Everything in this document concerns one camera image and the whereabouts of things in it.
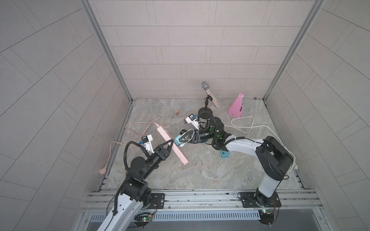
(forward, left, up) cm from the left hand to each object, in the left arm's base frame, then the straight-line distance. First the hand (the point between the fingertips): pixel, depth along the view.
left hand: (175, 143), depth 69 cm
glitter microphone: (+35, -16, +7) cm, 39 cm away
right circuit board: (-27, -45, -21) cm, 56 cm away
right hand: (0, -4, 0) cm, 4 cm away
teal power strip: (+3, -28, -18) cm, 33 cm away
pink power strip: (-3, 0, +1) cm, 3 cm away
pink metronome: (+34, -40, -12) cm, 54 cm away
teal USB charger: (0, -1, +3) cm, 3 cm away
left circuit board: (-29, +14, -20) cm, 38 cm away
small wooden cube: (+35, +3, -19) cm, 40 cm away
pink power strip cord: (-6, +43, -23) cm, 49 cm away
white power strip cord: (+23, -50, -18) cm, 58 cm away
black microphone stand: (+36, -19, -20) cm, 45 cm away
